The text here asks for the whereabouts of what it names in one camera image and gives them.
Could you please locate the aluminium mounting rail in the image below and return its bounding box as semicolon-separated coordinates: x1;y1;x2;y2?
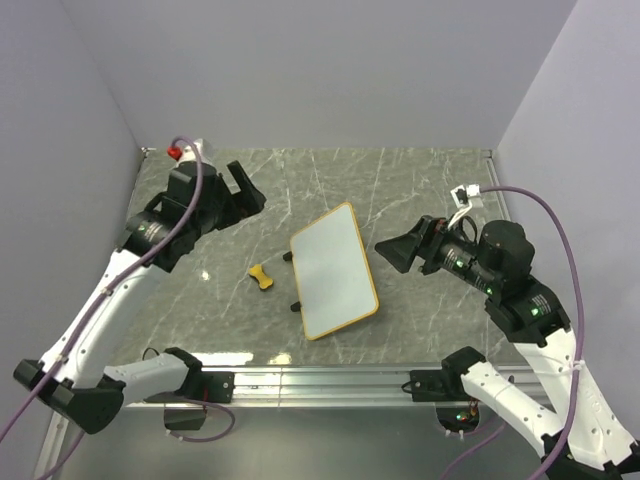
124;363;551;409

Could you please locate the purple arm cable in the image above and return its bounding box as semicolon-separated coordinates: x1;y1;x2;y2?
0;135;236;480
439;185;586;480

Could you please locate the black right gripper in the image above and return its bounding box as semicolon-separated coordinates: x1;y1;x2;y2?
373;212;499;292

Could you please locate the yellow-framed whiteboard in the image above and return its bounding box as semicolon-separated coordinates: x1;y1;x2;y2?
287;202;380;341

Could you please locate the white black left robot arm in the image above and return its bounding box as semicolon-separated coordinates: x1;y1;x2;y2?
14;160;266;434

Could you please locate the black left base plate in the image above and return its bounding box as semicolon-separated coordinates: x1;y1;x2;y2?
186;371;235;404

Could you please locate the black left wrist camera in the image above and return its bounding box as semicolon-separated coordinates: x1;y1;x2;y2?
167;138;218;210

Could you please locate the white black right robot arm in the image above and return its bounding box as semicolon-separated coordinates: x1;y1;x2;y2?
375;216;639;479

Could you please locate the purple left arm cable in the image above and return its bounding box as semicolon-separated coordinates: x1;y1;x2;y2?
0;135;236;480

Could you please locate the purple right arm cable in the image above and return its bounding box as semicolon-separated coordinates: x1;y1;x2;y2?
439;185;586;480

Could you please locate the yellow bone-shaped eraser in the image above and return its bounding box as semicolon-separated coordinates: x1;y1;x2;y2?
248;264;274;291

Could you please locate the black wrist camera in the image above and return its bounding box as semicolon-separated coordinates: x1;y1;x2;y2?
477;220;535;282
167;138;218;210

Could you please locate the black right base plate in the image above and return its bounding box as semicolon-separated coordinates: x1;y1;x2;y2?
402;369;472;403

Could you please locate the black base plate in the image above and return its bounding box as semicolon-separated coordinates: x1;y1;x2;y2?
186;371;235;404
402;369;472;403

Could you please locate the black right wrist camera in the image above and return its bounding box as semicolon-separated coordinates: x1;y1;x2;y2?
477;220;535;282

